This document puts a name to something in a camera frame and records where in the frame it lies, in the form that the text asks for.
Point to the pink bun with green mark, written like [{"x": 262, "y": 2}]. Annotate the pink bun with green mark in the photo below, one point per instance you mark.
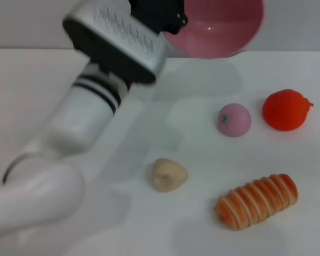
[{"x": 236, "y": 121}]

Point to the pink plastic bowl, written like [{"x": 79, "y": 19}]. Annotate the pink plastic bowl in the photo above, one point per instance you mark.
[{"x": 218, "y": 29}]

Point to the orange striped bread loaf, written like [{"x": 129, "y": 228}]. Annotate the orange striped bread loaf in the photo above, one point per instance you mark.
[{"x": 256, "y": 200}]

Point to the beige potato toy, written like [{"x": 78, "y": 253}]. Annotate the beige potato toy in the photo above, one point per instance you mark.
[{"x": 169, "y": 174}]

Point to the red round toy fruit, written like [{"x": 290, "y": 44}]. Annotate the red round toy fruit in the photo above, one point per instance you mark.
[{"x": 284, "y": 110}]

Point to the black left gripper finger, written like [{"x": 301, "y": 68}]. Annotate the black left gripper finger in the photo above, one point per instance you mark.
[{"x": 180, "y": 23}]

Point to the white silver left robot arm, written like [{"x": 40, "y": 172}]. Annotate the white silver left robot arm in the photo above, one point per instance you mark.
[{"x": 77, "y": 120}]

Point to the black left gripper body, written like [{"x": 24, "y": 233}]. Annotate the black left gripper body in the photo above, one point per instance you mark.
[{"x": 157, "y": 13}]

